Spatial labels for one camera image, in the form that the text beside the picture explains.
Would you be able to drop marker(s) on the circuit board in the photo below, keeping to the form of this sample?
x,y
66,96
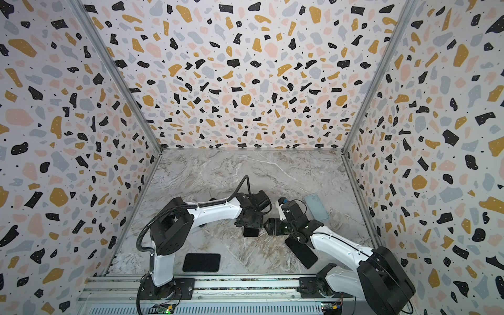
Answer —
x,y
332,308
164,308

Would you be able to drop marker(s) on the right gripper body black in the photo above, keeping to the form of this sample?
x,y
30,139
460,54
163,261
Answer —
x,y
298,230

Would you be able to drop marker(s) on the right circuit board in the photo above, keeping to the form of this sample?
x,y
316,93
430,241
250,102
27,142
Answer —
x,y
332,308

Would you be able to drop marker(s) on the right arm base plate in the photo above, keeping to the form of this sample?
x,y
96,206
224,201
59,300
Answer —
x,y
313,287

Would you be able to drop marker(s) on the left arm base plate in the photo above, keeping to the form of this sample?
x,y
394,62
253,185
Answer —
x,y
177,289

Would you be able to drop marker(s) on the black phone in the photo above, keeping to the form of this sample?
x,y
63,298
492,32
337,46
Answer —
x,y
250,232
305,255
201,262

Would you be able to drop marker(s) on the left circuit board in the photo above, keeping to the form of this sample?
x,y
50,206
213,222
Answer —
x,y
164,308

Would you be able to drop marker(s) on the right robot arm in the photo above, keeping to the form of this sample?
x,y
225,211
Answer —
x,y
371,274

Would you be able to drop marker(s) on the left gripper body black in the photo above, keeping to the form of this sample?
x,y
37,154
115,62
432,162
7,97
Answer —
x,y
254,222

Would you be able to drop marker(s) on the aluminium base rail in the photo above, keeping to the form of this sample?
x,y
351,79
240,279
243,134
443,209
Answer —
x,y
213,294

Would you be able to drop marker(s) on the light blue phone case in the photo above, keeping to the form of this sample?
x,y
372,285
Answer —
x,y
316,207

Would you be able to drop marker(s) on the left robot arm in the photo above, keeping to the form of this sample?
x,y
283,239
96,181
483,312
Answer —
x,y
167,231

